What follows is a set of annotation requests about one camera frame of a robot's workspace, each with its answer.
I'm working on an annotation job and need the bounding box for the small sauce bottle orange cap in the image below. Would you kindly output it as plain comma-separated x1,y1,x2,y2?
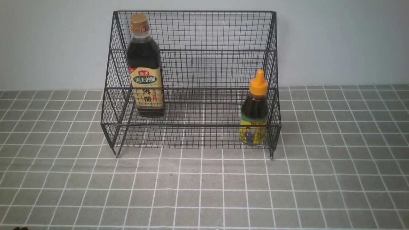
239,69,268,146

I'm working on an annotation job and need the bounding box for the dark vinegar bottle gold cap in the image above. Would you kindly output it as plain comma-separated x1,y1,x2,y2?
127,13,165,117

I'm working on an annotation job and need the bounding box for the grey checked tablecloth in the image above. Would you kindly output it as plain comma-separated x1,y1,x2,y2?
1,85,408,230

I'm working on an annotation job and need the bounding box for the black wire mesh rack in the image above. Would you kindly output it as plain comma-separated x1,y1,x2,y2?
100,10,282,159

